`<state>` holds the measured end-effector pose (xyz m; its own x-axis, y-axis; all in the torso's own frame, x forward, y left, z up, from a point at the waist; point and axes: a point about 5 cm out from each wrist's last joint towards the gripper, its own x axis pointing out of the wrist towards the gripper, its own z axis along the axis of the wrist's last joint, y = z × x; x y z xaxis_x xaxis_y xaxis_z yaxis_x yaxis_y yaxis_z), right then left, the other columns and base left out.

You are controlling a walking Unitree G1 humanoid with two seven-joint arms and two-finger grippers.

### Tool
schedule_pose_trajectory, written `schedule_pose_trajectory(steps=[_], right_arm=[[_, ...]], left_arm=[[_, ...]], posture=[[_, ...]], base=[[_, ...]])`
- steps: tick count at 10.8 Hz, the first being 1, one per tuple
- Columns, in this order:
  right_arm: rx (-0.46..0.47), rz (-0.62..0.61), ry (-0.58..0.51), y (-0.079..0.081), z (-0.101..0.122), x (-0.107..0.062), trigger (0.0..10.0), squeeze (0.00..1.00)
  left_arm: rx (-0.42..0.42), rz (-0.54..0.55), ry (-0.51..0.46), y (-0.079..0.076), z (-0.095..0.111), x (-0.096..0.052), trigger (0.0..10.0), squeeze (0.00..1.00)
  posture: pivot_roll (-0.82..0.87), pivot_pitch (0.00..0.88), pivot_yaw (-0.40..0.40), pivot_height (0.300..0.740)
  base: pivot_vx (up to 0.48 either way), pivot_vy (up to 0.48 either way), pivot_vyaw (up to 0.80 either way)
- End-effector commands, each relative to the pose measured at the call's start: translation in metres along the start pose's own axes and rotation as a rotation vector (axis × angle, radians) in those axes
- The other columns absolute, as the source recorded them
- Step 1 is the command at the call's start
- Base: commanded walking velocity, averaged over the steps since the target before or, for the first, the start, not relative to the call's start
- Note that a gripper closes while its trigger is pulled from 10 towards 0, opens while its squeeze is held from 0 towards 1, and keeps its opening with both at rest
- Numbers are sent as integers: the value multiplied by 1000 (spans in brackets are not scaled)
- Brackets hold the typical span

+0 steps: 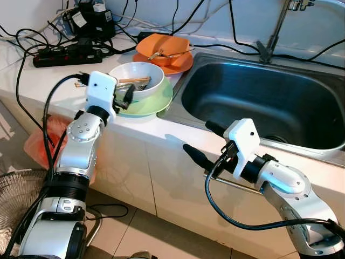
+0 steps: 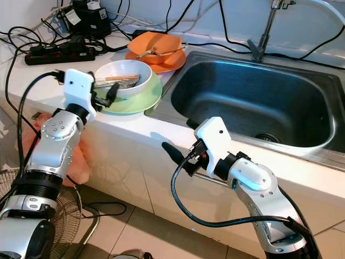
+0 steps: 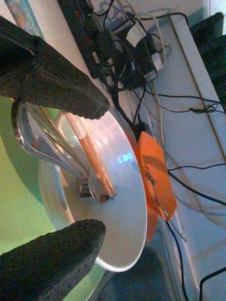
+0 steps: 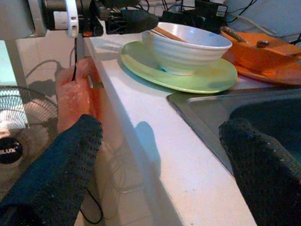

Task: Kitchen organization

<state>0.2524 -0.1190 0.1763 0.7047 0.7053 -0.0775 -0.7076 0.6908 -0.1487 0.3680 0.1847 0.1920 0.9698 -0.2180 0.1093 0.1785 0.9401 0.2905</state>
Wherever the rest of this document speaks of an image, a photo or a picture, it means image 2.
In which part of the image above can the green plate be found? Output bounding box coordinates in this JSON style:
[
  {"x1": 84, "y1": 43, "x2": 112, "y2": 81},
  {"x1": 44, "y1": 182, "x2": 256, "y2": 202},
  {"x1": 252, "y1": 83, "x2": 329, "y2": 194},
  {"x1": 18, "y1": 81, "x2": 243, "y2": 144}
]
[{"x1": 93, "y1": 73, "x2": 163, "y2": 115}]

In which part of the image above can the tan rough utensil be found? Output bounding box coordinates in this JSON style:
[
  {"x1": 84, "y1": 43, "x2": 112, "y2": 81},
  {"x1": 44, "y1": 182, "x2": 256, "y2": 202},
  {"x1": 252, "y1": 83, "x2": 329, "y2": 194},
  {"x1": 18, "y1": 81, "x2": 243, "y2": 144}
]
[{"x1": 137, "y1": 49, "x2": 157, "y2": 58}]

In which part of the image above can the narrow white cabinet door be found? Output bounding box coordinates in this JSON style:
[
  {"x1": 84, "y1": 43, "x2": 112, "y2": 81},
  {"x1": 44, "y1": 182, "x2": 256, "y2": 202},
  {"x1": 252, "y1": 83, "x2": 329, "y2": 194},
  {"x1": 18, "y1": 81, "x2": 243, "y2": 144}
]
[{"x1": 86, "y1": 127, "x2": 154, "y2": 214}]

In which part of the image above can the orange plastic bag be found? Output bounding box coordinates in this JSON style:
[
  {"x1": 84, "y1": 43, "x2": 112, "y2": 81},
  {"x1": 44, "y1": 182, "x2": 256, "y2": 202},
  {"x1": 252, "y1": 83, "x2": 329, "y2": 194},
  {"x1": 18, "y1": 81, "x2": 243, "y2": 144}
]
[{"x1": 27, "y1": 113, "x2": 95, "y2": 187}]

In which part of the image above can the black power strip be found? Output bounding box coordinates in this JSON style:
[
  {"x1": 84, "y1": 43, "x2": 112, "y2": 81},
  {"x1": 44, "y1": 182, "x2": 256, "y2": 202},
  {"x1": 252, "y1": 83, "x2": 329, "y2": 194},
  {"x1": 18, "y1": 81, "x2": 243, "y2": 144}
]
[{"x1": 24, "y1": 43, "x2": 95, "y2": 65}]

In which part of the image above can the stainless steel sink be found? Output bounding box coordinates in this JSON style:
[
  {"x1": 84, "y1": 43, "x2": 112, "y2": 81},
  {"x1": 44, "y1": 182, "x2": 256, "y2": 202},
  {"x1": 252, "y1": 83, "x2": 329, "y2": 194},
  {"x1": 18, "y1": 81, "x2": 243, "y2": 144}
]
[{"x1": 146, "y1": 50, "x2": 345, "y2": 171}]

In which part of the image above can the orange plate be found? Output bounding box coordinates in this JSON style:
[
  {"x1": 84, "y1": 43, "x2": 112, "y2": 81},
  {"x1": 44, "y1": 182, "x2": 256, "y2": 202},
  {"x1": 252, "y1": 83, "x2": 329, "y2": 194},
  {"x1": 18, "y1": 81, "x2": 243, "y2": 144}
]
[{"x1": 125, "y1": 50, "x2": 187, "y2": 73}]

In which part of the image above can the thin metal utensil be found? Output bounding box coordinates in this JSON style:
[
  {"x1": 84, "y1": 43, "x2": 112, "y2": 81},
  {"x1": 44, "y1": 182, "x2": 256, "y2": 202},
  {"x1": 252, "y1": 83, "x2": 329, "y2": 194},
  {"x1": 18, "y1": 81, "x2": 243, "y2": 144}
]
[{"x1": 155, "y1": 47, "x2": 188, "y2": 56}]

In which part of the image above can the sink drain strainer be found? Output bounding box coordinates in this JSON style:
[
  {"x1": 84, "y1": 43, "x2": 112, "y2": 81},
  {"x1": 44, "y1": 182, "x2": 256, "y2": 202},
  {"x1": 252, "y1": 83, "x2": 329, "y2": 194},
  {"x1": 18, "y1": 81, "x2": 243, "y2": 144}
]
[{"x1": 254, "y1": 132, "x2": 281, "y2": 145}]

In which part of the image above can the orange bowl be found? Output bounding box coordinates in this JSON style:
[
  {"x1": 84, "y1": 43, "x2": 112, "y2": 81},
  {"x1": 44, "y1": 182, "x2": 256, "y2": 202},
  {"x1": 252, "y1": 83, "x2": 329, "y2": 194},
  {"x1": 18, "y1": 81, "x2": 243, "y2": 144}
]
[{"x1": 132, "y1": 31, "x2": 183, "y2": 64}]

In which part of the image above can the large black charger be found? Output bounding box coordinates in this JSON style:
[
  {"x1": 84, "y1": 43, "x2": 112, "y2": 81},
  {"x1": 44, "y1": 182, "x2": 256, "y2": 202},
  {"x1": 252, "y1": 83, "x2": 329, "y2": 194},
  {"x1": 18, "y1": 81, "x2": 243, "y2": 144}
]
[{"x1": 57, "y1": 0, "x2": 108, "y2": 38}]

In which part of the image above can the metal faucet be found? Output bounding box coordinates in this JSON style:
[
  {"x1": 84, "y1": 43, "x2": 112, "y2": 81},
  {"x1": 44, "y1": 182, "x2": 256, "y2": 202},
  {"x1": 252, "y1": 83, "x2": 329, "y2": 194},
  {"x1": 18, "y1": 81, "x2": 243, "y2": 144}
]
[{"x1": 246, "y1": 0, "x2": 297, "y2": 61}]

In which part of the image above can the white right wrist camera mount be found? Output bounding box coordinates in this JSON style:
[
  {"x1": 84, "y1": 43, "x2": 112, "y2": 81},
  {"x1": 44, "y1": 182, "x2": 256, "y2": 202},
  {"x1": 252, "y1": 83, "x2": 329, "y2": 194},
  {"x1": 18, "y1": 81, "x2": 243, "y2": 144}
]
[{"x1": 194, "y1": 116, "x2": 232, "y2": 162}]

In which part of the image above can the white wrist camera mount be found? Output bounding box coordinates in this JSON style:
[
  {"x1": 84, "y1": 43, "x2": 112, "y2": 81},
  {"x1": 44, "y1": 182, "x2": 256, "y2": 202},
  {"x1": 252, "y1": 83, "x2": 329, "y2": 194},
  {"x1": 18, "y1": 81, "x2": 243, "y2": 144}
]
[
  {"x1": 194, "y1": 116, "x2": 232, "y2": 162},
  {"x1": 63, "y1": 69, "x2": 98, "y2": 122}
]

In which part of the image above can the metal cabinet handle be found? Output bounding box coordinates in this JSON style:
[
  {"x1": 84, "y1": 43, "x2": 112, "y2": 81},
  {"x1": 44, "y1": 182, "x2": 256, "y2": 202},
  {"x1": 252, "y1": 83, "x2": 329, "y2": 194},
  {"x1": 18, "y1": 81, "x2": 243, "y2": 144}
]
[{"x1": 194, "y1": 172, "x2": 230, "y2": 187}]

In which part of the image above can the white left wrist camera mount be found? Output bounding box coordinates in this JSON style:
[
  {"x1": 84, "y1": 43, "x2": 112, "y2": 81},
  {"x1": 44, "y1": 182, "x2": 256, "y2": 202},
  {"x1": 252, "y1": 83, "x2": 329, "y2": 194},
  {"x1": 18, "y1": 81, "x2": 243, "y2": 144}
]
[{"x1": 63, "y1": 69, "x2": 98, "y2": 122}]

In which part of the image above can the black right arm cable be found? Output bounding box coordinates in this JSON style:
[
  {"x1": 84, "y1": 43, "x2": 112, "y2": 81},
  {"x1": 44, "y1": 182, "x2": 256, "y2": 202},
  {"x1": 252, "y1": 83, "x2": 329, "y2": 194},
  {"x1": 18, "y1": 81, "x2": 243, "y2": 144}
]
[{"x1": 170, "y1": 155, "x2": 316, "y2": 238}]

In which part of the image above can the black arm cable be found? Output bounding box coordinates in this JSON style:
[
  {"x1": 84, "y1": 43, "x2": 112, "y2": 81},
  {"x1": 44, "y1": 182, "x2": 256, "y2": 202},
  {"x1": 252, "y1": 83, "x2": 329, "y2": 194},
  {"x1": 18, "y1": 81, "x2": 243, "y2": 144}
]
[
  {"x1": 16, "y1": 70, "x2": 64, "y2": 179},
  {"x1": 170, "y1": 155, "x2": 316, "y2": 238}
]

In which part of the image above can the black countertop cable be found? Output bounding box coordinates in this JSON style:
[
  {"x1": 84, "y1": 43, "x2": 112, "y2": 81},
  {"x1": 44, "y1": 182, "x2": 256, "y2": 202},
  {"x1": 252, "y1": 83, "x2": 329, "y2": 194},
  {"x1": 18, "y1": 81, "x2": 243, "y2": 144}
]
[{"x1": 186, "y1": 39, "x2": 345, "y2": 70}]

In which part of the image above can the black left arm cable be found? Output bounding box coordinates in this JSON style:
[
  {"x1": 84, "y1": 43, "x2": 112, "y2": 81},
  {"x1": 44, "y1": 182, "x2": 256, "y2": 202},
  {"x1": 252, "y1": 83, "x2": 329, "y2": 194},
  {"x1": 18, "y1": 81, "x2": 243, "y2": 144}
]
[{"x1": 16, "y1": 70, "x2": 64, "y2": 179}]

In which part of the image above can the black floor cable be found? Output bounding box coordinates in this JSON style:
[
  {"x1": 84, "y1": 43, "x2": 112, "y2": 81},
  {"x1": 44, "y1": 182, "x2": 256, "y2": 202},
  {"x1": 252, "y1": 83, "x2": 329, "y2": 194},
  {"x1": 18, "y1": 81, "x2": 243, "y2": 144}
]
[{"x1": 81, "y1": 202, "x2": 130, "y2": 219}]

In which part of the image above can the black hanging cable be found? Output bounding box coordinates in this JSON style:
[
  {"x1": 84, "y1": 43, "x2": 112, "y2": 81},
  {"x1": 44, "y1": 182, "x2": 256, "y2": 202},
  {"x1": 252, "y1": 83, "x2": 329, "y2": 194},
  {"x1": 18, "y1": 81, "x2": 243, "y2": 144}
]
[{"x1": 3, "y1": 27, "x2": 33, "y2": 141}]

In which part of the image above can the wire grille floor fan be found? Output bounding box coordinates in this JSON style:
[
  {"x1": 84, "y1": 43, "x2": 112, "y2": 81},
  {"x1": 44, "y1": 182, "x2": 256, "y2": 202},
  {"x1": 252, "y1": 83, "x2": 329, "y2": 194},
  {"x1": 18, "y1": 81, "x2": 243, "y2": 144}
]
[{"x1": 0, "y1": 168, "x2": 103, "y2": 259}]

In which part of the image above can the white hose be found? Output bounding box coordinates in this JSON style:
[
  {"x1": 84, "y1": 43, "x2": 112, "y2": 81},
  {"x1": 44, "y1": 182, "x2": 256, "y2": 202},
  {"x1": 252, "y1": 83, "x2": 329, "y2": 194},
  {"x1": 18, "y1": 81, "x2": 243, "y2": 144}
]
[{"x1": 294, "y1": 0, "x2": 345, "y2": 25}]

